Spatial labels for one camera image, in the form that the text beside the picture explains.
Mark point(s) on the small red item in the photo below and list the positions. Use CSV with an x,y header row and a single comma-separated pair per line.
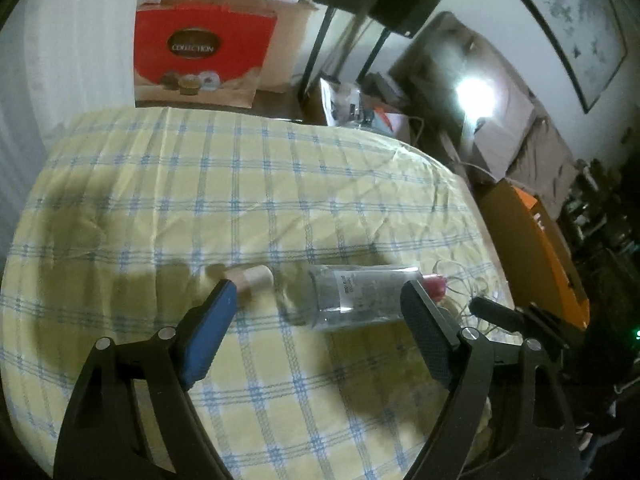
x,y
435,287

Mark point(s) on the black radio lamp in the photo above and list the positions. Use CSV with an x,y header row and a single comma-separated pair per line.
x,y
475,95

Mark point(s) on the yellow plaid tablecloth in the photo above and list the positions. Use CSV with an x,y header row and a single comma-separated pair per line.
x,y
250,185

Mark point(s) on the brown sofa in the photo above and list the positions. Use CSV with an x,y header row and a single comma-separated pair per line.
x,y
525,125

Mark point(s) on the red chocolate gift box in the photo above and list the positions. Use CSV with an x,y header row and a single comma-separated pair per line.
x,y
200,25

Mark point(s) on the cardboard box with orange lining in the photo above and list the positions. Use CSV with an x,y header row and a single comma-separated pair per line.
x,y
510,220

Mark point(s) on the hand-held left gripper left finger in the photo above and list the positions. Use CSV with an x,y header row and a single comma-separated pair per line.
x,y
207,340

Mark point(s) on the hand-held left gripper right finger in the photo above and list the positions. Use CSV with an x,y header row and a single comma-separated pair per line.
x,y
430,340

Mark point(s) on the dark cluttered shelf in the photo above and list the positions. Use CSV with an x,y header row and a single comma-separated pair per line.
x,y
610,220

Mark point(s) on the white curtain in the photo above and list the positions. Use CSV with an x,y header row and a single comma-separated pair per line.
x,y
60,60

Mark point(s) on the cardboard box of clutter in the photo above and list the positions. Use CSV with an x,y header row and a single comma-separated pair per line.
x,y
350,105

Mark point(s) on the black speaker stand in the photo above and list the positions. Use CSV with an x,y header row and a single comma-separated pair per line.
x,y
374,55
317,55

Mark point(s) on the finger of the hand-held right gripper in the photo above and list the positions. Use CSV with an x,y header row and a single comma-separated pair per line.
x,y
500,315

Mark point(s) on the framed ink painting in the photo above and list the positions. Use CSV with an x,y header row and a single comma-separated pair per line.
x,y
565,20

